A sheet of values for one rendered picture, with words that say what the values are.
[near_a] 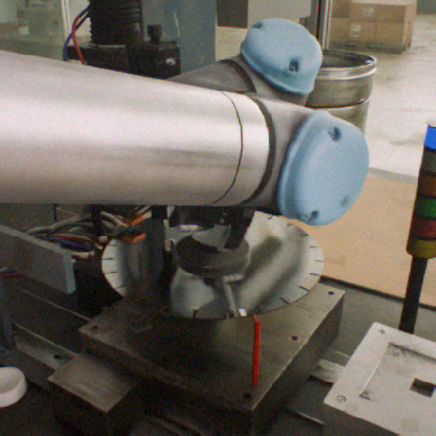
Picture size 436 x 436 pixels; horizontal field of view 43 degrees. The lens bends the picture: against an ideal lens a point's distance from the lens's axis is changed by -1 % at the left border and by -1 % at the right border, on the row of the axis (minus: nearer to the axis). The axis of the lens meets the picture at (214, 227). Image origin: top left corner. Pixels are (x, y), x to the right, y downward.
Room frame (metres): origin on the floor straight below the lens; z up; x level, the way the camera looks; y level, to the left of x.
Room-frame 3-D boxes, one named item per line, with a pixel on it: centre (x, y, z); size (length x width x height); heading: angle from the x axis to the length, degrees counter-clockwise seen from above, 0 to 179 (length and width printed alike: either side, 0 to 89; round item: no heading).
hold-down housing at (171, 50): (0.75, 0.08, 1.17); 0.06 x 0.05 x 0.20; 48
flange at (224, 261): (0.73, 0.00, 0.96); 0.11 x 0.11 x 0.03
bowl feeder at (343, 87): (1.47, -0.26, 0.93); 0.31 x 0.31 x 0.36
